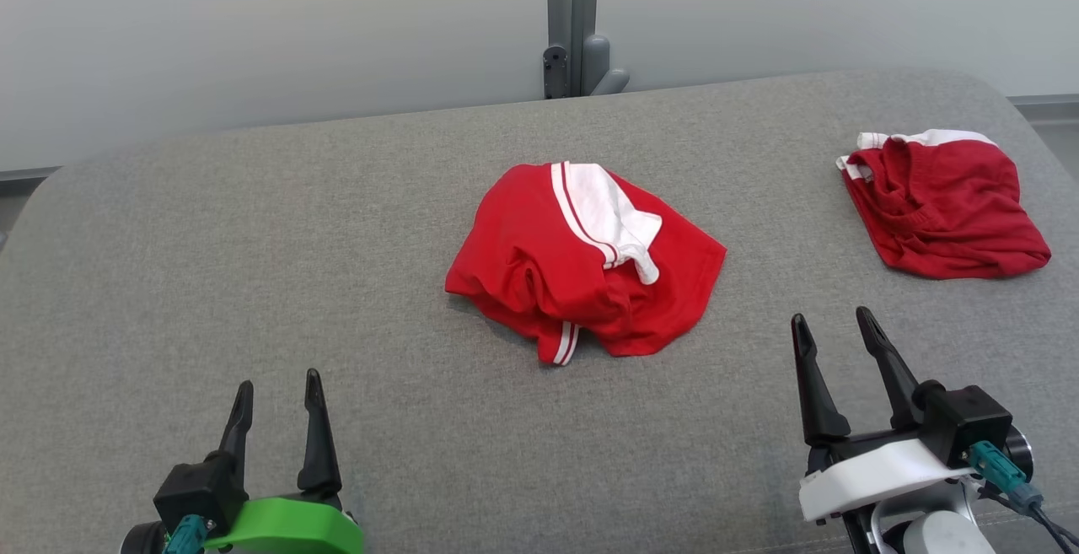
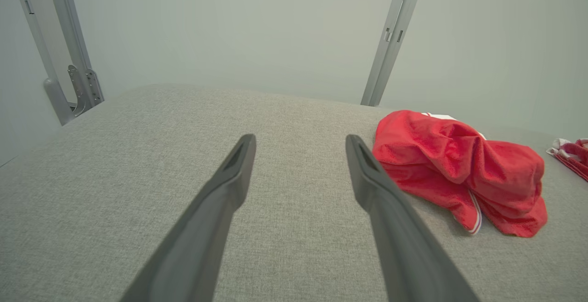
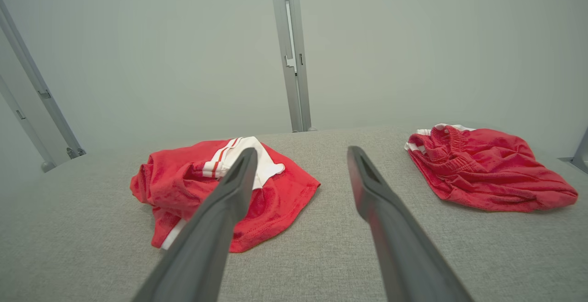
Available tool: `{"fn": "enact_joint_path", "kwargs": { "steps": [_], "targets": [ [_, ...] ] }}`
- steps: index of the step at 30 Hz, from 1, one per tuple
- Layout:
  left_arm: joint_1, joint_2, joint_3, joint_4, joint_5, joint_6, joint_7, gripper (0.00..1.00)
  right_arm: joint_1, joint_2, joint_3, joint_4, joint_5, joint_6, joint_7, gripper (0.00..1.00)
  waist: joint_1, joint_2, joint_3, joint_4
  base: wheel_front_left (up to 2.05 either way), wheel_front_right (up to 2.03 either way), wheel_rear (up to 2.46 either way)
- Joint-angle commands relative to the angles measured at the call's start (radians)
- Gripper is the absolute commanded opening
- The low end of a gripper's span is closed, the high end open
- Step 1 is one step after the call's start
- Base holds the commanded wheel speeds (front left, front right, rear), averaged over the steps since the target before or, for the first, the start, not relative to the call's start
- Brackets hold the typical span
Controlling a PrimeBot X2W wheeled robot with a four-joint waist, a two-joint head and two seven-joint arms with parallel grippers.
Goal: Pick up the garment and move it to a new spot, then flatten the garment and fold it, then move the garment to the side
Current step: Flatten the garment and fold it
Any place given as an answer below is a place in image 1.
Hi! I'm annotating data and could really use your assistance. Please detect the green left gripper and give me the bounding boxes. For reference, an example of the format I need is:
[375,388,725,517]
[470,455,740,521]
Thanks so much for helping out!
[202,368,365,554]

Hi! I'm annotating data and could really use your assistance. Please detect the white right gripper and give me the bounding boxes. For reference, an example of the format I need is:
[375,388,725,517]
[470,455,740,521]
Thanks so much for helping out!
[790,307,979,525]

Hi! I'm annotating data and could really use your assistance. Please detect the red shorts with white waistband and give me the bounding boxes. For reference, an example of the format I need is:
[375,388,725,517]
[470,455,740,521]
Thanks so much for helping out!
[836,129,1052,279]

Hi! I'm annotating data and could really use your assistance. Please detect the red jersey with black lettering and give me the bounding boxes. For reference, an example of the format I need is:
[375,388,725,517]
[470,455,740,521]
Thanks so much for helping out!
[444,161,727,367]

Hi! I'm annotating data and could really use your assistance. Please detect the teal left camera connector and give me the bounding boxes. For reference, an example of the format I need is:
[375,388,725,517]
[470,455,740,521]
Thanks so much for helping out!
[164,514,210,554]

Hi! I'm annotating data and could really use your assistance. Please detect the teal camera connector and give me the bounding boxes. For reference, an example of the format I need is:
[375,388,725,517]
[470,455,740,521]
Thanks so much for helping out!
[164,514,210,554]
[967,441,1044,514]

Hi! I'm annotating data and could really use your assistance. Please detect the teal right camera connector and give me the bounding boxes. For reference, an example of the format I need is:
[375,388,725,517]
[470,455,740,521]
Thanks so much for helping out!
[967,441,1044,514]

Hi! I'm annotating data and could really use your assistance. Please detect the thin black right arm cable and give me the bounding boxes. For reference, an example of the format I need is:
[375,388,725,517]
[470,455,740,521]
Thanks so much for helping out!
[978,487,1079,551]

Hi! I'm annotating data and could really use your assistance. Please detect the grey metal post with bracket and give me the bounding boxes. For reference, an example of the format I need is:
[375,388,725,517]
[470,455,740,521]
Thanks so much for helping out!
[542,0,631,100]

